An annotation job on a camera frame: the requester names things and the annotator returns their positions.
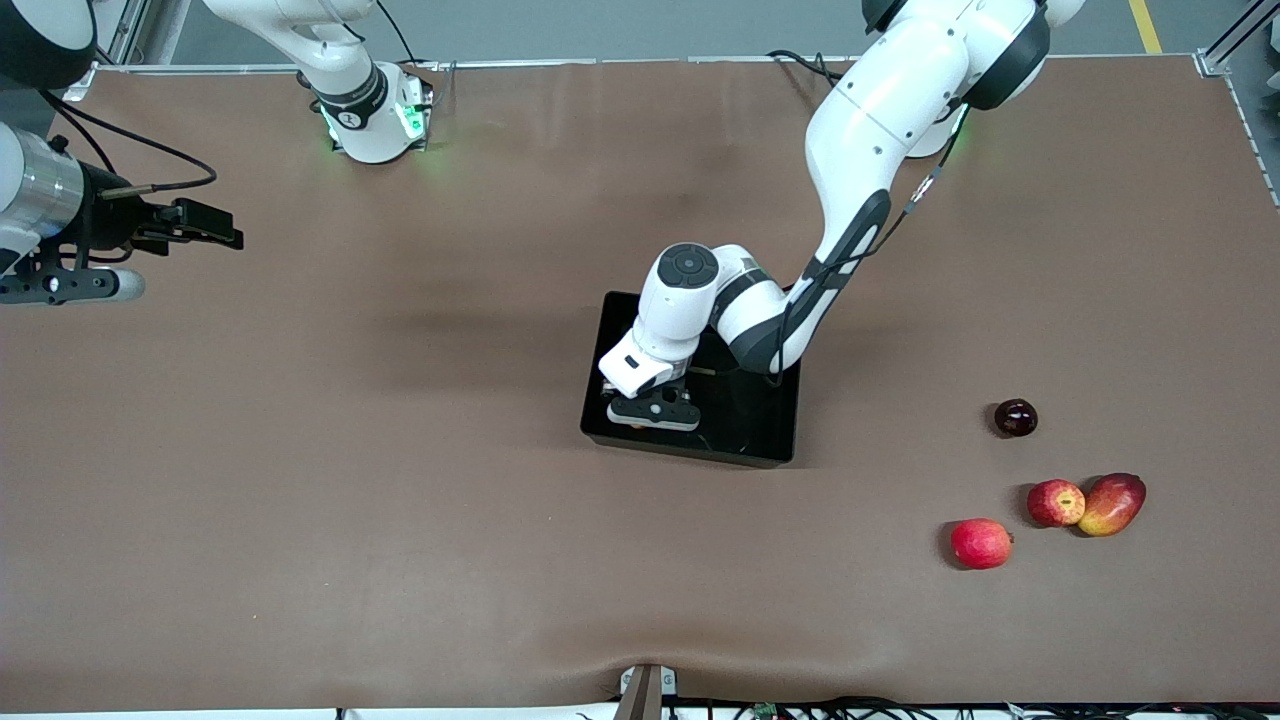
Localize red yellow mango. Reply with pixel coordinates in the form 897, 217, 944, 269
1076, 473, 1148, 538

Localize aluminium frame post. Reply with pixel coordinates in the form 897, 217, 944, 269
92, 0, 191, 101

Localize metal table clamp bracket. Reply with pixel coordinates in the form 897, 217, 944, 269
615, 663, 679, 720

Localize black right base cable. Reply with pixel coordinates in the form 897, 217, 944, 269
374, 0, 421, 67

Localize black left base cables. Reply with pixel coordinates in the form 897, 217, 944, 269
767, 48, 851, 86

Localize dark purple plum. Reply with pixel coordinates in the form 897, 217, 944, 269
993, 398, 1039, 439

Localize black plastic box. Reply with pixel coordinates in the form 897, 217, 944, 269
580, 290, 806, 469

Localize aluminium corner profile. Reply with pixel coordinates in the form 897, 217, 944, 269
1195, 0, 1280, 79

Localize red yellow apple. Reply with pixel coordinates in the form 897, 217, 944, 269
1027, 479, 1087, 529

